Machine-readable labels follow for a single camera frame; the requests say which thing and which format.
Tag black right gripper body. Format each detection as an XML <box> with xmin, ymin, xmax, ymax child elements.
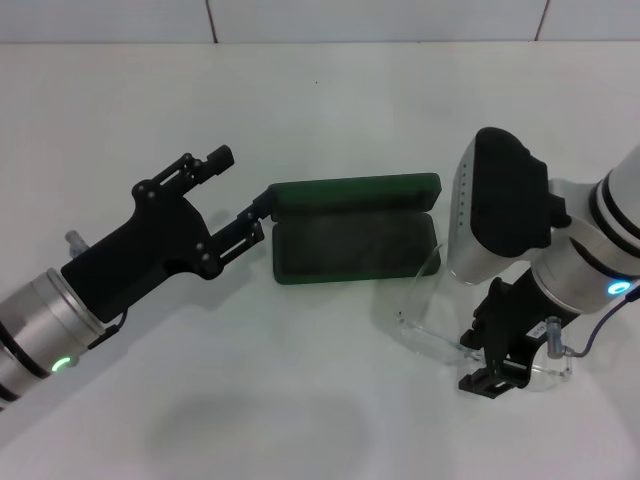
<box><xmin>472</xmin><ymin>272</ymin><xmax>569</xmax><ymax>374</ymax></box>

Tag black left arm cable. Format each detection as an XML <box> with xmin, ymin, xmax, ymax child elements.
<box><xmin>87</xmin><ymin>309</ymin><xmax>131</xmax><ymax>351</ymax></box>

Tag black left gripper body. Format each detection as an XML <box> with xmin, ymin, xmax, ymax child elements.
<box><xmin>60</xmin><ymin>179</ymin><xmax>221</xmax><ymax>324</ymax></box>

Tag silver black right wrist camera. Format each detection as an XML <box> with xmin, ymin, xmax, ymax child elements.
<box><xmin>447</xmin><ymin>126</ymin><xmax>574</xmax><ymax>286</ymax></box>

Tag green glasses case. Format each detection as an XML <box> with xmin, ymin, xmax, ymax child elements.
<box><xmin>267</xmin><ymin>172</ymin><xmax>444</xmax><ymax>287</ymax></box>

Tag clear white glasses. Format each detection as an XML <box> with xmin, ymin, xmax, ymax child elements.
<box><xmin>392</xmin><ymin>239</ymin><xmax>574</xmax><ymax>394</ymax></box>

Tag silver round port stub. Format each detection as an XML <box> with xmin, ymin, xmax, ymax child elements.
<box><xmin>64</xmin><ymin>229</ymin><xmax>90</xmax><ymax>261</ymax></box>

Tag right arm cable with plug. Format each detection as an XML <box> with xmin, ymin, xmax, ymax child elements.
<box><xmin>547</xmin><ymin>284</ymin><xmax>640</xmax><ymax>361</ymax></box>

